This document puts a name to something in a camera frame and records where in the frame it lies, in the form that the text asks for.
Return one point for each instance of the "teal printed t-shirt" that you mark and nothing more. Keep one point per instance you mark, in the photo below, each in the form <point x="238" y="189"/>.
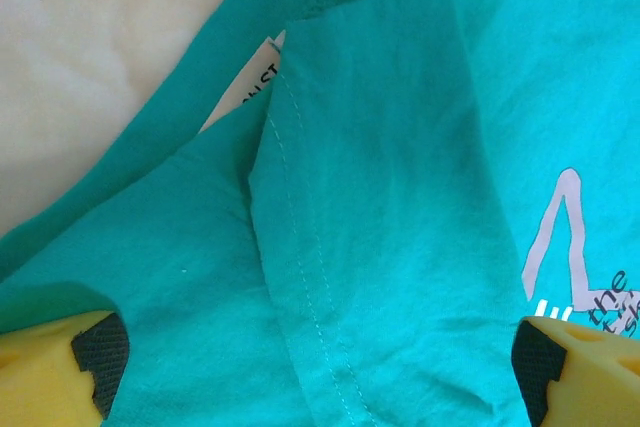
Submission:
<point x="375" y="147"/>

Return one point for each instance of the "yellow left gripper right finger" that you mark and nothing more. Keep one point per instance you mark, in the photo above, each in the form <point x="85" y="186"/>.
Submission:
<point x="585" y="382"/>

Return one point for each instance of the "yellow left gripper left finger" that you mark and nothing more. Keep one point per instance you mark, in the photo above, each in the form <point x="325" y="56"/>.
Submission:
<point x="40" y="377"/>

